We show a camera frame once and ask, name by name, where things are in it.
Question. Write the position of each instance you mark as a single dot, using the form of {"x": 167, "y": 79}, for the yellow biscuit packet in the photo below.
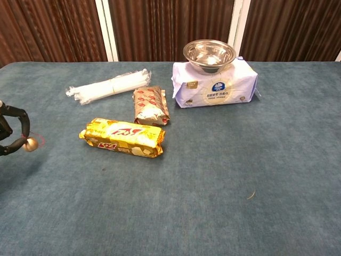
{"x": 121, "y": 136}

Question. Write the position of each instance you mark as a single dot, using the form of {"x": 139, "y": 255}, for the silver snack packet red print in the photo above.
{"x": 151, "y": 106}

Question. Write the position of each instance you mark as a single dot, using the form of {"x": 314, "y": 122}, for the white vertical frame post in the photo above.
{"x": 239, "y": 25}
{"x": 107, "y": 29}

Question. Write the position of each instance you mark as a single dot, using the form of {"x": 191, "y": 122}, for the brown pleated curtain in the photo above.
{"x": 170, "y": 26}

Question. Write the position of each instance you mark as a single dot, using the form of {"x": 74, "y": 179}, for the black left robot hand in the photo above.
{"x": 23, "y": 120}

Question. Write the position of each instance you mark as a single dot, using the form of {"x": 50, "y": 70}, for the small curved straw fragment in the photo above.
{"x": 251, "y": 195}

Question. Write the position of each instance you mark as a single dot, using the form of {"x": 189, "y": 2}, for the lavender tissue pack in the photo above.
{"x": 213, "y": 88}

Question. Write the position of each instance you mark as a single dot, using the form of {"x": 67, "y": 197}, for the stainless steel bowl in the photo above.
{"x": 209, "y": 56}

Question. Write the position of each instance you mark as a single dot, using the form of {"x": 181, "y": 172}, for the bundle of white wrapped straws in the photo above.
{"x": 106, "y": 86}

